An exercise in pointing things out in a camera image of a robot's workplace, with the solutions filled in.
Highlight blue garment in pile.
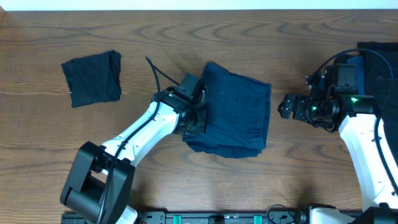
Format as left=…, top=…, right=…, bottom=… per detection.
left=346, top=55, right=365, bottom=95

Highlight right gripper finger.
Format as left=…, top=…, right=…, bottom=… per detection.
left=277, top=105, right=292, bottom=119
left=279, top=94, right=296, bottom=108

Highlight folded black cloth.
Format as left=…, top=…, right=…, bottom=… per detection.
left=61, top=50, right=121, bottom=108

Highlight dark blue shorts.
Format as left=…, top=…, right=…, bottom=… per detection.
left=183, top=62, right=272, bottom=159

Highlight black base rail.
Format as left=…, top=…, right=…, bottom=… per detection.
left=60, top=203, right=361, bottom=224

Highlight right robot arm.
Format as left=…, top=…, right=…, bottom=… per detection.
left=278, top=63, right=397, bottom=223

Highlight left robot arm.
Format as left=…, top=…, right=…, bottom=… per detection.
left=60, top=73, right=208, bottom=223

